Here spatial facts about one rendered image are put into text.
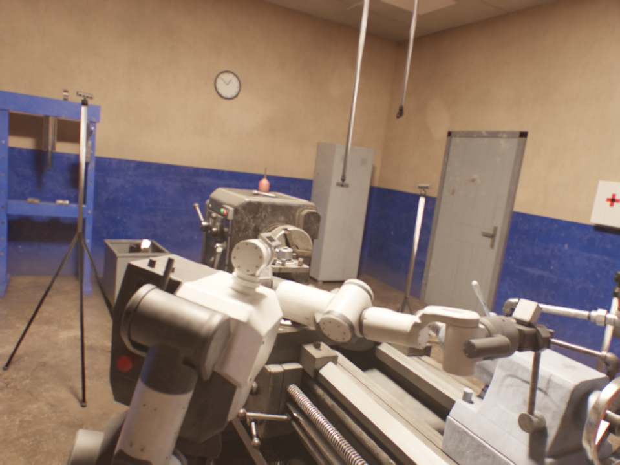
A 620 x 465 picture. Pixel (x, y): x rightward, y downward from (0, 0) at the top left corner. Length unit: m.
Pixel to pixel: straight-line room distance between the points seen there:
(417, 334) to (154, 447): 0.52
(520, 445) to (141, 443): 0.85
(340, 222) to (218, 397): 5.28
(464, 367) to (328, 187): 5.18
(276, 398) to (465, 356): 1.05
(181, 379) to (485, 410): 0.82
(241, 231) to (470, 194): 3.49
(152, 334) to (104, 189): 5.00
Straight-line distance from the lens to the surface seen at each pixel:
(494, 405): 1.32
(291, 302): 1.10
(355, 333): 1.04
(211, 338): 0.75
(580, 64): 5.10
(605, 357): 1.49
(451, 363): 0.97
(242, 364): 0.90
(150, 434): 0.84
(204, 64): 5.94
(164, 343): 0.78
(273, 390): 1.82
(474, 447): 1.35
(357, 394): 1.61
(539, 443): 1.26
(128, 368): 0.98
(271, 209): 2.62
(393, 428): 1.47
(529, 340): 1.08
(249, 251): 0.92
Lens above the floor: 1.57
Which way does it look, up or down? 10 degrees down
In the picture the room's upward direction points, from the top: 7 degrees clockwise
